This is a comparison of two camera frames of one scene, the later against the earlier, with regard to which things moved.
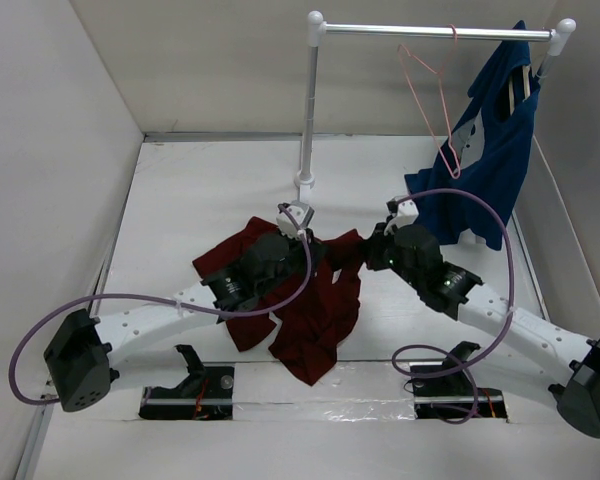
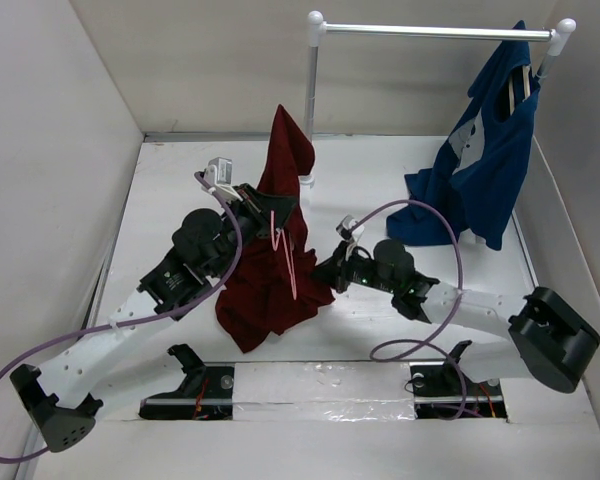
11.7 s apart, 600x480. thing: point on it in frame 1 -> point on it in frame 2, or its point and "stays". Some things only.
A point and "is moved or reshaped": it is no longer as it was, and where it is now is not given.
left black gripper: [301, 248] -> [257, 206]
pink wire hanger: [401, 51] is moved or reshaped
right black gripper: [373, 245] -> [335, 271]
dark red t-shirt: [314, 307] is moved or reshaped
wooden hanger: [527, 75] stays
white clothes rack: [558, 36] stays
